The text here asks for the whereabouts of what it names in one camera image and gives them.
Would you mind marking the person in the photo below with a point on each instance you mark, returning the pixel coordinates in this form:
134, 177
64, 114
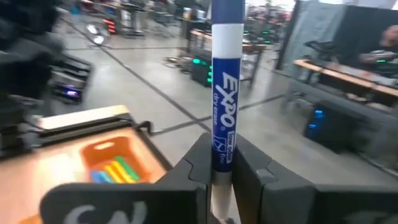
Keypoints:
390, 37

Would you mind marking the fat blue highlighter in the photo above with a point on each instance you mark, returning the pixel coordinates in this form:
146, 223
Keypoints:
96, 176

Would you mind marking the fat yellow Sharpie highlighter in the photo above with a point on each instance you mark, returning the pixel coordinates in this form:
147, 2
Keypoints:
122, 172
113, 175

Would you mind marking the black device purple light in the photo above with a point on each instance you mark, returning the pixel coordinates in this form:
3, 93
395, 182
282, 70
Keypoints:
71, 81

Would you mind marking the black computer blue lights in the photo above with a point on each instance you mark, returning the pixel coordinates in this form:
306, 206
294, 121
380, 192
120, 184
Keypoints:
329, 127

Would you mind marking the black computer green lights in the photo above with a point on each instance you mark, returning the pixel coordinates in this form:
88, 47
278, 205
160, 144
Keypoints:
201, 71

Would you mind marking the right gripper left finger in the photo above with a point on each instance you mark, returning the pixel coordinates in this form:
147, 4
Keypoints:
140, 202

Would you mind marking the grey green cloth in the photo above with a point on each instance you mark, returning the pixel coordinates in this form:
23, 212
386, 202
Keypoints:
311, 31

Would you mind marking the black partition panel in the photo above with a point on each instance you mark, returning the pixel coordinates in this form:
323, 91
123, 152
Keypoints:
357, 28

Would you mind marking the fat teal highlighter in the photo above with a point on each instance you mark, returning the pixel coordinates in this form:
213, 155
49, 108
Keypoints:
106, 177

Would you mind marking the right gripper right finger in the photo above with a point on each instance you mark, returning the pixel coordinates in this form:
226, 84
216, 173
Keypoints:
295, 202

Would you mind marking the fat green highlighter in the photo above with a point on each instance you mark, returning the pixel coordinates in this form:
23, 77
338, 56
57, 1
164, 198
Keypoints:
127, 168

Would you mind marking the orange plastic bin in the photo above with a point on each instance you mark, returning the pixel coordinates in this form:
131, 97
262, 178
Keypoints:
93, 155

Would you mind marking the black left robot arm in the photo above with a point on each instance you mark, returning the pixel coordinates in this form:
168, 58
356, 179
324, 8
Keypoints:
25, 62

